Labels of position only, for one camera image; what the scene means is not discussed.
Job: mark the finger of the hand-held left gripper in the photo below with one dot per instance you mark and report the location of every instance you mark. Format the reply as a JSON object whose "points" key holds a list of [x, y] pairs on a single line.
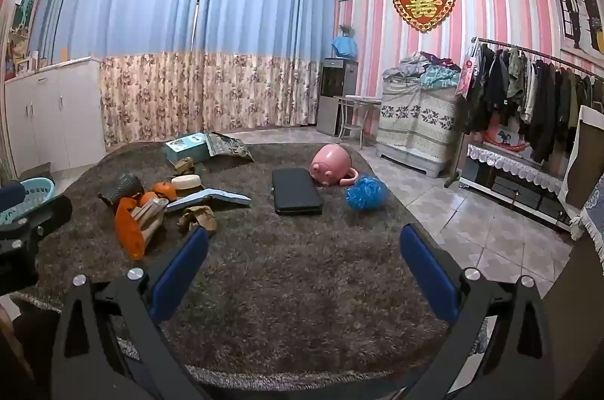
{"points": [[52, 213], [12, 194]]}

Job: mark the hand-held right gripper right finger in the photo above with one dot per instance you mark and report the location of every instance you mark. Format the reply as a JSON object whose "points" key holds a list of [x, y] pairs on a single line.
{"points": [[432, 272]]}

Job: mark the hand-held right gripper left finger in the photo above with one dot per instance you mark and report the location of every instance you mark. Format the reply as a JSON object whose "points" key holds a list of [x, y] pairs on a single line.
{"points": [[181, 272]]}

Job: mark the teal plastic laundry basket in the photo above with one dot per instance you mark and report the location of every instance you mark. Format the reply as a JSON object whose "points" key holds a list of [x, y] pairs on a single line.
{"points": [[40, 187]]}

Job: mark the brown paper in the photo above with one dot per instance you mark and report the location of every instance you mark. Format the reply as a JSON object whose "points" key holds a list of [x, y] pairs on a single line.
{"points": [[198, 218]]}

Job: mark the orange plastic packet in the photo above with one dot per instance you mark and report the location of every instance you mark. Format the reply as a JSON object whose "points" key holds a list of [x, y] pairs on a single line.
{"points": [[127, 230]]}

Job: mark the dark grey ribbed object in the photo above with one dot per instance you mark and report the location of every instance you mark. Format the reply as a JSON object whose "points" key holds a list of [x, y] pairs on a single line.
{"points": [[120, 188]]}

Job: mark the blue and white booklet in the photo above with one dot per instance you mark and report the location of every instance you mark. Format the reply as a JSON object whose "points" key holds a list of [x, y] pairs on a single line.
{"points": [[207, 198]]}

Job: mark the orange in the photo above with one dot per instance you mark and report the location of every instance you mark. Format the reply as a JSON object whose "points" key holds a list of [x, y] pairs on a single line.
{"points": [[165, 190], [148, 198]]}

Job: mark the white round container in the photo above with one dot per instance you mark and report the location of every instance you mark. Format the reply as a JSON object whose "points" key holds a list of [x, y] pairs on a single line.
{"points": [[186, 182]]}

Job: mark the blue mesh bath sponge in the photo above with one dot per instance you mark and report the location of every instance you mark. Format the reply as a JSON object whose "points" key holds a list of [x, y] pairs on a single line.
{"points": [[365, 192]]}

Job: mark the small brown wooden toy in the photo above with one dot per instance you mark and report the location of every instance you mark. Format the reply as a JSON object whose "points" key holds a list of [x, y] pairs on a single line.
{"points": [[184, 166]]}

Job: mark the patterned fabric bag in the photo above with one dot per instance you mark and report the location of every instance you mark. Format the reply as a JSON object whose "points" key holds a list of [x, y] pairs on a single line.
{"points": [[229, 145]]}

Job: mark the person's left forearm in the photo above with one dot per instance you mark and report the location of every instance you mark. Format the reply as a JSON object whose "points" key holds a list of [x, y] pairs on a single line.
{"points": [[5, 324]]}

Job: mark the white cabinet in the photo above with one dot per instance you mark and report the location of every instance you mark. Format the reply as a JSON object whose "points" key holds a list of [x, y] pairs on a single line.
{"points": [[71, 112]]}

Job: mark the low black media stand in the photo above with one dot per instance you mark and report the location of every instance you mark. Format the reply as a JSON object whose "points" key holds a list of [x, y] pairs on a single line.
{"points": [[514, 194]]}

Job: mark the teal cardboard box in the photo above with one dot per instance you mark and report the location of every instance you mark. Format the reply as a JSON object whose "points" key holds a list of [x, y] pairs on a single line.
{"points": [[186, 147]]}

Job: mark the white lace cloth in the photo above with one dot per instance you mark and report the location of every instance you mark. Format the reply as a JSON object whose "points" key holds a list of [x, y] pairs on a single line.
{"points": [[509, 161]]}

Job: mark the black rectangular case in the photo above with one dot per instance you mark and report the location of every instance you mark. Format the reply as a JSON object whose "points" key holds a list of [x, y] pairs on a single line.
{"points": [[296, 197]]}

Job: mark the small white bottle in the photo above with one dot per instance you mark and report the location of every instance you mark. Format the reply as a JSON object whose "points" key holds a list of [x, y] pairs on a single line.
{"points": [[35, 59]]}

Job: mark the brown wooden furniture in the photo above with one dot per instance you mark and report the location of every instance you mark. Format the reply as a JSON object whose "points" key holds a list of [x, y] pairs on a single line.
{"points": [[571, 310]]}

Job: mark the pink pig-shaped cup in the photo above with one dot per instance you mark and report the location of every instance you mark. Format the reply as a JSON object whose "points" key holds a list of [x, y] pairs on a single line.
{"points": [[330, 164]]}

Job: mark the cloth-covered storage chest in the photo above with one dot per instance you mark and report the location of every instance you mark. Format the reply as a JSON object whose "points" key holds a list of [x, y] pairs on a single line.
{"points": [[417, 119]]}

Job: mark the blue fringed cloth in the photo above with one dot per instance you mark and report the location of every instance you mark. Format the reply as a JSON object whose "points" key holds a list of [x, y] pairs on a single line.
{"points": [[592, 216]]}

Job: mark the small metal side table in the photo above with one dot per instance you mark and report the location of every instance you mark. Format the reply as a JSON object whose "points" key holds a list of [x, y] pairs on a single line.
{"points": [[356, 116]]}

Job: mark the brown wooden board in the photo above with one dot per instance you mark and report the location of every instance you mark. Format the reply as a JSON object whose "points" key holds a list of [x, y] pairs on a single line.
{"points": [[587, 164]]}

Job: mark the row of hanging clothes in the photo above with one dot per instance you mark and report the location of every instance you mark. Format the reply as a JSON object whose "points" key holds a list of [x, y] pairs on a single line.
{"points": [[519, 98]]}

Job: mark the grey water dispenser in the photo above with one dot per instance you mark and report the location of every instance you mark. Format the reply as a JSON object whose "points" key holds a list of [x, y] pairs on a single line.
{"points": [[335, 98]]}

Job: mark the blue floral curtain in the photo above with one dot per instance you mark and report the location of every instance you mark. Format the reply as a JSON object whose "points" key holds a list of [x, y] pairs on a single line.
{"points": [[127, 27], [264, 41]]}

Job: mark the pink printed hanging bag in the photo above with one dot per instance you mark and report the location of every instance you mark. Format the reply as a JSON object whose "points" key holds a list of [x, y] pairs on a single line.
{"points": [[466, 74]]}

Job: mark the pile of clothes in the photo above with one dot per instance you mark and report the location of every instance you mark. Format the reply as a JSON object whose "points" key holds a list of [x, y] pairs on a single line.
{"points": [[424, 69]]}

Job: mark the blue bottle cover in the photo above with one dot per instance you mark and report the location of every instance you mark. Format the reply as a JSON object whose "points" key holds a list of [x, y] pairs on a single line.
{"points": [[343, 46]]}

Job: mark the metal clothes rack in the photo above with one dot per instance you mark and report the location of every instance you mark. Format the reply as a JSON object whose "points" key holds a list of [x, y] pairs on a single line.
{"points": [[552, 59]]}

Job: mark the small dried plant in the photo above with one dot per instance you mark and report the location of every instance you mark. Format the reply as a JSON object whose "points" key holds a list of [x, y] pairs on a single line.
{"points": [[347, 29]]}

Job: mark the small photo frame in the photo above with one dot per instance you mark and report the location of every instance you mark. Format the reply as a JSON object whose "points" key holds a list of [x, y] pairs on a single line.
{"points": [[21, 67]]}

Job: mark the red heart wall decoration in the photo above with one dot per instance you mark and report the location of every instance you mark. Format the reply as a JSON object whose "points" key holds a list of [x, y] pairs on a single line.
{"points": [[423, 1]]}

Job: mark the black and white wall poster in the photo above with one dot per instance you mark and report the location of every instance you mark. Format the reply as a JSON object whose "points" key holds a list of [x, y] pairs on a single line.
{"points": [[578, 10]]}

